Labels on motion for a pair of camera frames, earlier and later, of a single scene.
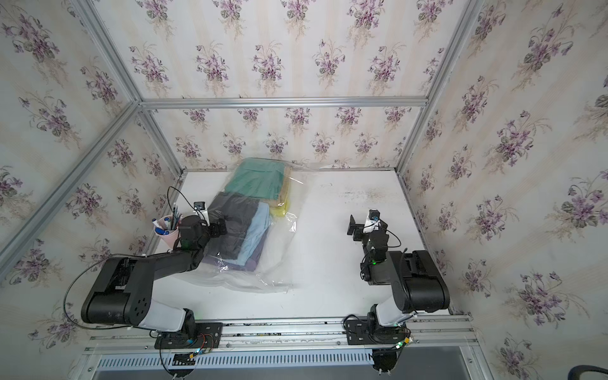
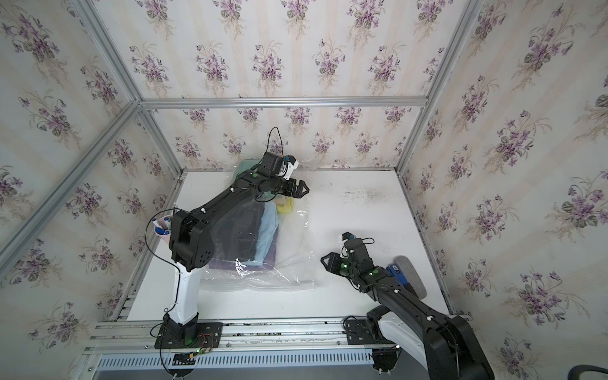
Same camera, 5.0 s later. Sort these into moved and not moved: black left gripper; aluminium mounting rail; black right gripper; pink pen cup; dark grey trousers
Moved: black right gripper; black left gripper
Not moved: aluminium mounting rail; dark grey trousers; pink pen cup
